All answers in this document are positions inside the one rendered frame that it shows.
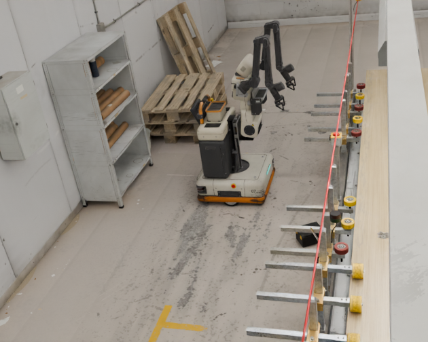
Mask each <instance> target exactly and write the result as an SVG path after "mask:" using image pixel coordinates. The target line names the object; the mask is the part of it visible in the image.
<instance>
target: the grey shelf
mask: <svg viewBox="0 0 428 342"><path fill-rule="evenodd" d="M123 38H124V40H123ZM124 45H125V46H124ZM125 48H126V49H125ZM99 56H102V57H103V58H104V59H105V63H104V64H103V65H101V66H100V67H99V68H98V71H99V76H98V77H93V76H92V73H91V72H90V67H89V64H88V62H89V61H90V60H91V59H93V58H94V57H95V58H98V57H99ZM127 58H128V59H127ZM128 64H129V65H128ZM42 65H43V69H44V71H45V74H46V79H47V81H48V85H49V88H50V92H51V95H52V100H53V102H54V106H55V109H56V114H57V116H58V120H59V123H60V127H61V130H62V133H63V137H64V140H65V144H66V147H67V151H68V154H69V158H70V161H71V165H72V168H73V172H74V175H75V179H76V182H77V186H78V189H79V194H80V196H81V199H82V203H83V207H87V206H88V204H86V202H85V200H86V201H104V202H116V201H118V206H119V208H123V207H124V205H123V201H122V196H123V195H124V193H125V192H126V190H127V188H128V186H129V185H130V184H131V183H132V182H133V181H134V179H136V177H137V176H138V174H139V173H140V171H141V170H142V169H143V167H144V166H145V165H146V163H147V162H148V161H149V166H153V163H152V159H151V153H150V149H149V143H148V139H147V133H146V129H145V124H144V120H143V114H142V110H141V104H140V100H139V94H138V90H137V85H136V81H135V74H134V71H133V67H132V61H131V57H130V52H129V48H128V42H127V38H126V32H125V31H107V32H95V33H85V34H84V35H82V36H81V37H79V38H78V39H76V40H75V41H73V42H71V43H70V44H69V45H67V46H65V47H64V48H63V49H61V50H59V51H58V52H57V53H55V54H53V55H52V56H50V57H49V58H47V59H46V60H44V61H43V62H42ZM129 67H130V68H129ZM84 71H85V72H84ZM130 74H131V75H130ZM131 77H132V78H131ZM133 86H134V88H133ZM119 87H123V88H124V90H128V91H129V92H130V96H129V97H128V98H127V99H126V100H125V101H124V102H123V103H122V104H121V105H119V106H118V107H117V108H116V109H115V110H114V111H113V112H112V113H111V114H110V115H109V116H107V117H106V118H105V119H104V120H103V119H102V116H101V111H100V108H99V103H98V100H97V97H96V93H97V92H98V91H99V90H101V89H104V91H107V90H108V89H109V88H111V89H112V90H113V91H115V90H116V89H118V88H119ZM134 90H135V91H134ZM91 98H92V99H91ZM136 99H137V101H136ZM92 103H93V104H92ZM93 106H94V107H93ZM137 106H138V107H137ZM95 114H96V115H95ZM139 116H140V117H139ZM140 119H141V120H140ZM112 121H114V123H115V124H117V125H118V127H119V126H120V125H121V124H122V122H124V121H125V122H127V123H128V127H127V129H126V130H125V131H124V133H123V134H122V135H121V137H119V139H118V140H117V141H116V142H115V143H114V145H113V146H112V147H111V148H110V149H109V144H108V141H107V136H106V132H105V128H106V127H107V126H108V125H109V124H110V123H111V122H112ZM143 135H144V136H143ZM101 138H102V139H101ZM144 138H145V140H144ZM145 145H146V146H145ZM103 146H104V147H103ZM146 148H147V149H146ZM104 149H105V150H104ZM73 160H74V161H73Z"/></svg>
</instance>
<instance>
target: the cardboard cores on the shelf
mask: <svg viewBox="0 0 428 342"><path fill-rule="evenodd" d="M95 60H96V65H97V68H99V67H100V66H101V65H103V64H104V63H105V59H104V58H103V57H102V56H99V57H98V58H96V59H95ZM129 96H130V92H129V91H128V90H124V88H123V87H119V88H118V89H116V90H115V91H113V90H112V89H111V88H109V89H108V90H107V91H104V90H103V89H101V90H99V91H98V92H97V93H96V97H97V100H98V103H99V108H100V111H101V116H102V119H103V120H104V119H105V118H106V117H107V116H109V115H110V114H111V113H112V112H113V111H114V110H115V109H116V108H117V107H118V106H119V105H121V104H122V103H123V102H124V101H125V100H126V99H127V98H128V97H129ZM127 127H128V123H127V122H125V121H124V122H122V124H121V125H120V126H119V127H118V125H117V124H115V123H114V121H112V122H111V123H110V124H109V125H108V126H107V127H106V128H105V132H106V136H107V141H108V144H109V149H110V148H111V147H112V146H113V145H114V143H115V142H116V141H117V140H118V139H119V137H121V135H122V134H123V133H124V131H125V130H126V129H127Z"/></svg>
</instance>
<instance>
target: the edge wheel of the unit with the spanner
mask: <svg viewBox="0 0 428 342"><path fill-rule="evenodd" d="M334 251H335V253H336V254H339V255H344V254H347V253H348V252H349V246H348V244H346V243H344V242H338V243H336V244H335V245H334Z"/></svg>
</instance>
